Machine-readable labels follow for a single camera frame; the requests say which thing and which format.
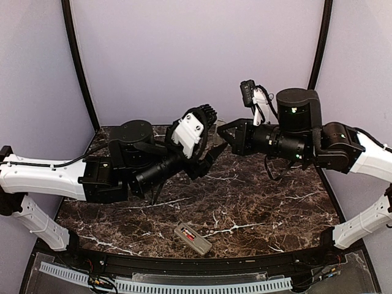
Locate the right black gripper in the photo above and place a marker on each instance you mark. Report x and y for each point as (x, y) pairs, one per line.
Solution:
(241, 146)

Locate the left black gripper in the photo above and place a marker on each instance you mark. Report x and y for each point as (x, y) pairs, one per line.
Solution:
(202, 165)

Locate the white remote control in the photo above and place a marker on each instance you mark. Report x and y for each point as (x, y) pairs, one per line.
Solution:
(200, 245)

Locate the red battery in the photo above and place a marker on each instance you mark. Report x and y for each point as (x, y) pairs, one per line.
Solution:
(188, 234)

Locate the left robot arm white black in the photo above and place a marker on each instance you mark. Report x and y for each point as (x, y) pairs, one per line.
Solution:
(136, 164)

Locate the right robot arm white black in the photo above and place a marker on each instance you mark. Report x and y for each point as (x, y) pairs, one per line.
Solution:
(301, 137)

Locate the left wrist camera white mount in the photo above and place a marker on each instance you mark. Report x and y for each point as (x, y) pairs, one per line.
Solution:
(188, 135)

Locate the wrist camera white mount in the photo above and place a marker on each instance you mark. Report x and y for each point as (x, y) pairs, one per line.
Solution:
(188, 135)
(258, 100)

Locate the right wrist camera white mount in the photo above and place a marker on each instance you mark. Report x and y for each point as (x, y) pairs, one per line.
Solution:
(258, 100)

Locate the white slotted cable duct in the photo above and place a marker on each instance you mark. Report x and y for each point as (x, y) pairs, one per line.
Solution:
(155, 284)

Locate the right black frame post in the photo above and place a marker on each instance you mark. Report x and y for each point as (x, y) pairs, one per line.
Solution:
(321, 44)

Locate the black frame post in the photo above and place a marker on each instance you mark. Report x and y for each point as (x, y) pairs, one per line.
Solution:
(321, 44)
(77, 63)

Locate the black front rail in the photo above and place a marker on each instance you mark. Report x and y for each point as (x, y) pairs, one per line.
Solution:
(295, 263)

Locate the left black frame post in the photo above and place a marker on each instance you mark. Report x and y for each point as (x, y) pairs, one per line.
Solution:
(77, 63)

